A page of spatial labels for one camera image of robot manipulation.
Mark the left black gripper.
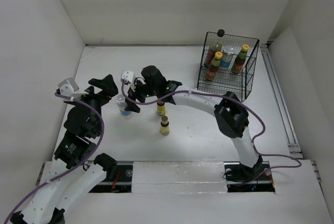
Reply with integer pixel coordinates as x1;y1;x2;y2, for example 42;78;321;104
71;74;118;135

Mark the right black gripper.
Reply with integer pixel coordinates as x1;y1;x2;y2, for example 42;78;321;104
124;79;158;113

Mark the silver-lid jar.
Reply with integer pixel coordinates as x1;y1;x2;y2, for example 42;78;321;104
220;45;235;68
116;94;133;119

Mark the small yellow bottle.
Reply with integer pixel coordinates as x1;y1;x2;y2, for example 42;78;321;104
157;100;166;116
160;115;170;135

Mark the red sauce bottle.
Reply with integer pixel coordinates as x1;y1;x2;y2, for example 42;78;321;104
231;44;249;74
205;52;223;81

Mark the dark soy sauce bottle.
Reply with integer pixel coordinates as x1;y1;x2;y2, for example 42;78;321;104
204;29;225;66

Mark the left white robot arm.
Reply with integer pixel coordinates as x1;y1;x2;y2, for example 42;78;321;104
5;74;118;223

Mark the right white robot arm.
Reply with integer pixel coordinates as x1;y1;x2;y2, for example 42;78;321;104
121;65;263;182

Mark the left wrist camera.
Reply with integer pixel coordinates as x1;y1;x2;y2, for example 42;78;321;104
56;77;89;99

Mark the black wire rack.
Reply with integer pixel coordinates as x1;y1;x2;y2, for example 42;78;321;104
197;31;259;101

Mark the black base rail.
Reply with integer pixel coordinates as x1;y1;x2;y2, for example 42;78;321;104
91;161;275;194

